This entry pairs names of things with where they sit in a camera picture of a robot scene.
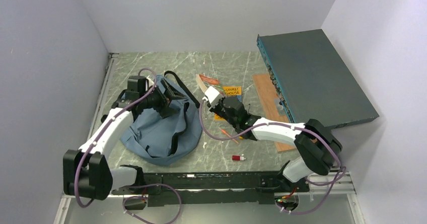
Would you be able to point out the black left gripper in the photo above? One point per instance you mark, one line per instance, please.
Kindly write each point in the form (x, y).
(172, 94)

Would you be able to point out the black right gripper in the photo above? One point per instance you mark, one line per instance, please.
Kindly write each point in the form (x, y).
(215, 108)

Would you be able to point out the blue student backpack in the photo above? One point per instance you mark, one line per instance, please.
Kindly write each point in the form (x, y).
(163, 141)

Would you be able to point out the orange green Treehouse book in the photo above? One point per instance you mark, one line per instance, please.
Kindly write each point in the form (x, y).
(205, 82)

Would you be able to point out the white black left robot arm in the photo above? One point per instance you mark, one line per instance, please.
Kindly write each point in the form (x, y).
(86, 173)

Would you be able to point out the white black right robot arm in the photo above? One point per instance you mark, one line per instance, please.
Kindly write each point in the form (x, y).
(318, 149)

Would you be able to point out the orange blue Treehouse book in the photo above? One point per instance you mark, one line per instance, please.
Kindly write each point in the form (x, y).
(230, 91)

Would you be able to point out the orange pencil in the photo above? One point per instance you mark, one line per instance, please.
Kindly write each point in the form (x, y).
(228, 135)

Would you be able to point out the brown wooden board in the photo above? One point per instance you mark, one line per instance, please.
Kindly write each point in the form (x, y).
(268, 97)

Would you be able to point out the small red white tube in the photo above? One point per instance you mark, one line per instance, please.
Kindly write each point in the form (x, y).
(238, 158)

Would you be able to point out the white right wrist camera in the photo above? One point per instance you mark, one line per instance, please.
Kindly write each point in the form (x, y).
(212, 96)

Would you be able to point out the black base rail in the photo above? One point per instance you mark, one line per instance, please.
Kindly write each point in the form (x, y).
(262, 187)

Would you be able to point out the dark teal network switch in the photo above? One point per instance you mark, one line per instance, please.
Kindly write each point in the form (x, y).
(312, 81)

